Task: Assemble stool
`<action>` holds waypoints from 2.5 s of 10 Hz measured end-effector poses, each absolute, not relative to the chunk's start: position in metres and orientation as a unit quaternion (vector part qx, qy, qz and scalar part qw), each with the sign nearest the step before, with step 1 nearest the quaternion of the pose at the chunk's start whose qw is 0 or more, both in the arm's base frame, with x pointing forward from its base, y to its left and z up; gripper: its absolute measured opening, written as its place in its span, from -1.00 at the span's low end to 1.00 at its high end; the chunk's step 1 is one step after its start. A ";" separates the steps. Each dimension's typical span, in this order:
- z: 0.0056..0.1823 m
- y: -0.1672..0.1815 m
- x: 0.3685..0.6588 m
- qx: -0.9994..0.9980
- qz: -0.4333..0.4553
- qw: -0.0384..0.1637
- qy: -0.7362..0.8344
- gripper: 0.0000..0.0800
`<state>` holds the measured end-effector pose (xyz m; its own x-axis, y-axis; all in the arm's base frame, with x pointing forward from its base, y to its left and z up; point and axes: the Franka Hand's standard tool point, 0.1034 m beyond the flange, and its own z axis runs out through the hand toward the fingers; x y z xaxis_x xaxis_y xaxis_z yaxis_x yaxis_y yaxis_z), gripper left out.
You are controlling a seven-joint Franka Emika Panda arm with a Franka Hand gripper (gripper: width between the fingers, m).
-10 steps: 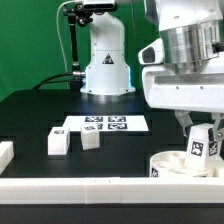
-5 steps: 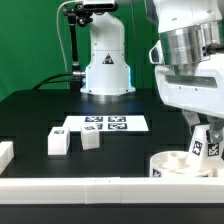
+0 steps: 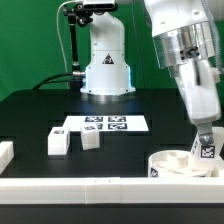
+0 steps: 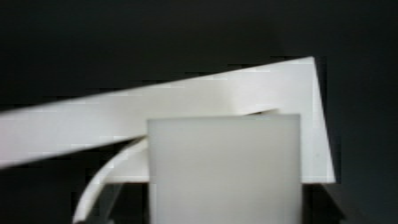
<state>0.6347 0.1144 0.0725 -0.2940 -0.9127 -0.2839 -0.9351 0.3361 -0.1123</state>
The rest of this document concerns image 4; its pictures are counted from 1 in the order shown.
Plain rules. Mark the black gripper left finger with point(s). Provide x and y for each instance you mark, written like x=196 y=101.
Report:
x=127 y=203

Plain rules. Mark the white stool leg block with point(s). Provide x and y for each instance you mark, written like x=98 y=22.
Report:
x=225 y=167

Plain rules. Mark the white front fence rail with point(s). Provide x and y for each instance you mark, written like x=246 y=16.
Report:
x=63 y=127

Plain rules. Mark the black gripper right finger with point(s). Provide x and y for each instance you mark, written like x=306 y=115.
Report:
x=328 y=208

